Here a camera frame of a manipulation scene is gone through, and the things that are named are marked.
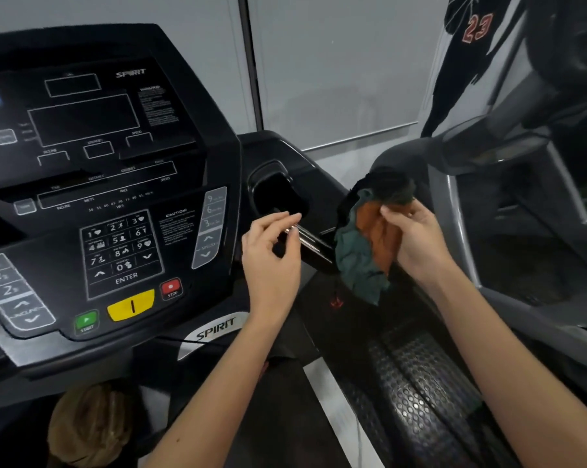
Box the person's right hand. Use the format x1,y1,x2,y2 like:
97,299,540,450
380,198,458,289

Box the person's right forearm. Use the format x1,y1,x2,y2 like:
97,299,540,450
427,266,587,468

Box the black treadmill console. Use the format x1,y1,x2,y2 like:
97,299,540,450
0,23,353,391

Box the yellow safety key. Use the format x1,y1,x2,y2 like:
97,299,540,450
107,289,156,323

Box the person's left hand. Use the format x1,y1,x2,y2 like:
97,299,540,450
242,213,303,324

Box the person's left forearm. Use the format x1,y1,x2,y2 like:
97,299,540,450
145,307,300,468

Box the grey treadmill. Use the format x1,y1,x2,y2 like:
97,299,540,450
370,0,587,349

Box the green orange black cloth rag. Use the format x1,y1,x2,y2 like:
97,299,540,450
334,166,418,306

